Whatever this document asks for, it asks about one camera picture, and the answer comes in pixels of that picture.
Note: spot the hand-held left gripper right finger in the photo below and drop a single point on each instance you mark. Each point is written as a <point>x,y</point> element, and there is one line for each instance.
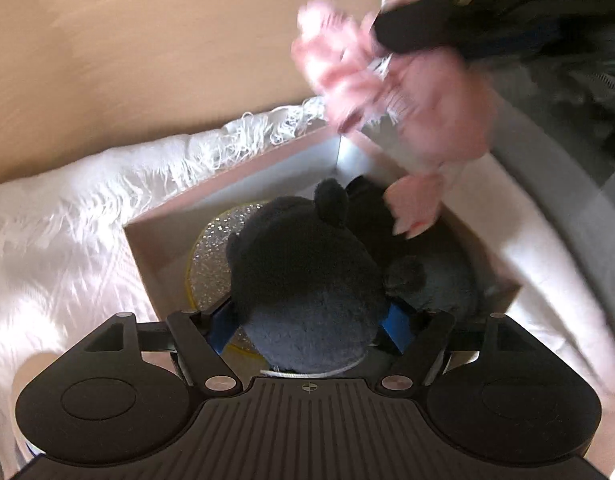
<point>398,327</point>

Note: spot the blue and black knee pad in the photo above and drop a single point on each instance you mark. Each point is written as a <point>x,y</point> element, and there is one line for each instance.
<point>437,265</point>

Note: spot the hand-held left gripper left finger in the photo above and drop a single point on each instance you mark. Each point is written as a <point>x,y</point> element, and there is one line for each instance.
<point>220,327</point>

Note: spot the pale pink cardboard box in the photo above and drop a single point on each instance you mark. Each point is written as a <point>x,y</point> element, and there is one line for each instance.
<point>160,260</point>

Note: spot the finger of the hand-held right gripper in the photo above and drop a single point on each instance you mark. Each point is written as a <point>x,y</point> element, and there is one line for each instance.
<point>417,25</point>

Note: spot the pink plush toy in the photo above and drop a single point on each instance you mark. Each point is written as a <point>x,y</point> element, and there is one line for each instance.
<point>437,110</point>

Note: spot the dark grey plush toy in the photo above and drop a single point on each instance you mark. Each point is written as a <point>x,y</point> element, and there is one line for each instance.
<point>297,285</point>

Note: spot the white fringed blanket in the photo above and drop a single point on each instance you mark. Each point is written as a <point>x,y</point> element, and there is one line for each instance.
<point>62,235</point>

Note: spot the dark grey sofa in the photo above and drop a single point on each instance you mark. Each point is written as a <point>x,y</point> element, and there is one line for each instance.
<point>562,160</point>

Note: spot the glittery gold round disc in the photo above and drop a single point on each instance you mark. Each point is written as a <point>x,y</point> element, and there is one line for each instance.
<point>207,260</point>

